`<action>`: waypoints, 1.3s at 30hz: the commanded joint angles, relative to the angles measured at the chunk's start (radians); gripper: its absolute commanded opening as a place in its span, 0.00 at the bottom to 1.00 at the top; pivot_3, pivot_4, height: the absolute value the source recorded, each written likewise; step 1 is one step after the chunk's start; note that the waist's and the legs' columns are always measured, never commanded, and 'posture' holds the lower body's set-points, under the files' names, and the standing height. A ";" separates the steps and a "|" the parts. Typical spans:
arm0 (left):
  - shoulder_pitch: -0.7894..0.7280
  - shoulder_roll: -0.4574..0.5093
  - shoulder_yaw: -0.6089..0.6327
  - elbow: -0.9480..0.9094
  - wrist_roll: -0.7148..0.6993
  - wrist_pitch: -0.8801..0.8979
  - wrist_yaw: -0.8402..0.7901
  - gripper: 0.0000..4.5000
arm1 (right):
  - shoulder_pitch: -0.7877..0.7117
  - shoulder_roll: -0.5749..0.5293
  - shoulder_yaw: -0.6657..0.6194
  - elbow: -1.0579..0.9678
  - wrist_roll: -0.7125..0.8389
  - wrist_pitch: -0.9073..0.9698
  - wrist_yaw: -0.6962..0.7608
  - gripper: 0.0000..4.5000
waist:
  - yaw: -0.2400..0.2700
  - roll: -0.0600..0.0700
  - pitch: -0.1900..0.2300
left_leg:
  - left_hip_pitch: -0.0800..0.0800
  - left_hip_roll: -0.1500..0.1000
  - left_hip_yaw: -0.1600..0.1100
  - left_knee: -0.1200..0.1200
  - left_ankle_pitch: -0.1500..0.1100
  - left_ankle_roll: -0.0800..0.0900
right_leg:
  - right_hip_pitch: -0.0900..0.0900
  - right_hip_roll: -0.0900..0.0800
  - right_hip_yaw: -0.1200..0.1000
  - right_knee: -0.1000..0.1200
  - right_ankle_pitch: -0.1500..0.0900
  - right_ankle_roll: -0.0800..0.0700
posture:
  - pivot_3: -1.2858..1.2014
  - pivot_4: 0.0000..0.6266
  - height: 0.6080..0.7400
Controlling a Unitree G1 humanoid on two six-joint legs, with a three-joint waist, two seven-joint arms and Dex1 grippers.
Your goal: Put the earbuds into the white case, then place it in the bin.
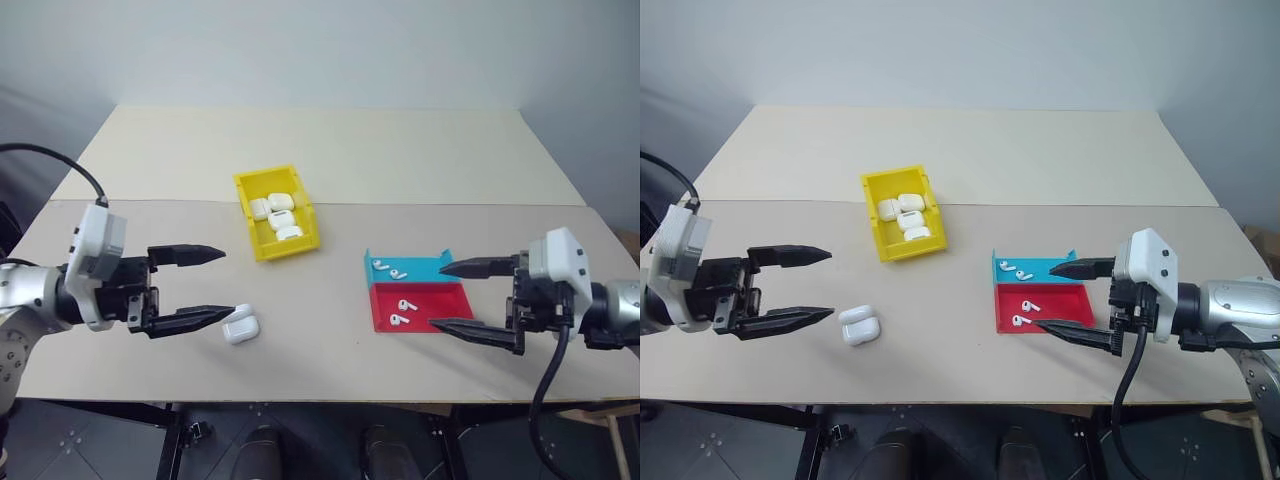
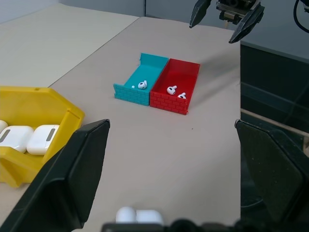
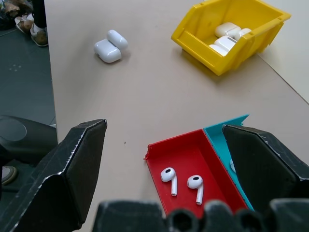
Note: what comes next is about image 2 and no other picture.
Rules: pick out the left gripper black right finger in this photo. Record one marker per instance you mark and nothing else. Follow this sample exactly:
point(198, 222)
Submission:
point(277, 169)

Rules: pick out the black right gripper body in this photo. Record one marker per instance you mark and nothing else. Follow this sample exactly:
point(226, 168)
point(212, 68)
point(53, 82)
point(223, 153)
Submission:
point(233, 9)

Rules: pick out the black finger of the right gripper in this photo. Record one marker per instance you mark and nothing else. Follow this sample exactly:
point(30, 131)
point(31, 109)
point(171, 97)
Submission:
point(199, 13)
point(248, 25)

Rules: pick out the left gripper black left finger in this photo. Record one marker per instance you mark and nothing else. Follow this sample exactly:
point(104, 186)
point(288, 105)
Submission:
point(60, 183)

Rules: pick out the yellow plastic bin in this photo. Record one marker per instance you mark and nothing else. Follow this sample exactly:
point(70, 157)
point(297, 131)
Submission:
point(24, 104)

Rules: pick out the red brick-pattern tray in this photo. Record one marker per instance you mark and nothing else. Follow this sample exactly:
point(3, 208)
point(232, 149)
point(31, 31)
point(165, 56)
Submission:
point(166, 104)

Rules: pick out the teal brick-pattern tray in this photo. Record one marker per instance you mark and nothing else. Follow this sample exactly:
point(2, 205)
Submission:
point(135, 96)

